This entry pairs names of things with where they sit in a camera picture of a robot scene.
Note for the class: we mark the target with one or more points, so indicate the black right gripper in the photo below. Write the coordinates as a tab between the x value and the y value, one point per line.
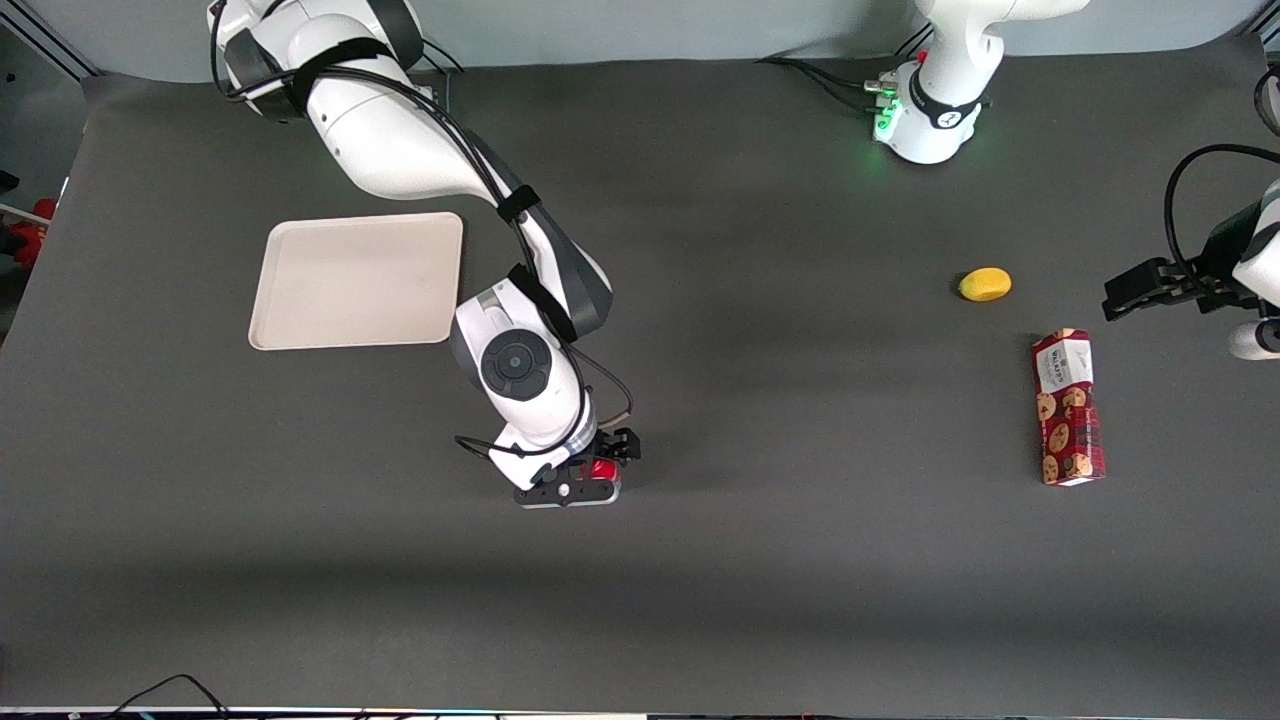
618	445

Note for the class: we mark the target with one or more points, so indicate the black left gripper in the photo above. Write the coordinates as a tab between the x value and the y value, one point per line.
1192	280

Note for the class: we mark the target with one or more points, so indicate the red coke bottle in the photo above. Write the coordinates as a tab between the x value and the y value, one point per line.
603	470

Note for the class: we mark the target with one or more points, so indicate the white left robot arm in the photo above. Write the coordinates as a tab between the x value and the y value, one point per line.
940	110

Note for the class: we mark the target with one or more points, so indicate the beige plastic tray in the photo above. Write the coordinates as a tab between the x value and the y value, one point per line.
355	280

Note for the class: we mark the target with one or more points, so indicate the red cookie box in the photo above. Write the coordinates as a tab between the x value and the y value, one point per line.
1068	410

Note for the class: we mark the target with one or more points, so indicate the yellow lemon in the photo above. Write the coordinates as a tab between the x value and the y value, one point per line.
985	284

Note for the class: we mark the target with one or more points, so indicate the red object beside table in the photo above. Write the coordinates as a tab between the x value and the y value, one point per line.
30	232

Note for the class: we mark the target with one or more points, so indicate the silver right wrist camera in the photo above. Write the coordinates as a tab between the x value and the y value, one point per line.
565	493

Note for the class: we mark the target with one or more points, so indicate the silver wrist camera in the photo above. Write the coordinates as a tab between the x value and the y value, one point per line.
565	493
1252	340

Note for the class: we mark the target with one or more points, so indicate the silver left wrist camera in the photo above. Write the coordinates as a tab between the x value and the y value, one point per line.
1252	340

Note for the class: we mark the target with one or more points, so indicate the dark diagonal frame bar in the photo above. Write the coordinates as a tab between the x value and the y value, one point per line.
60	45

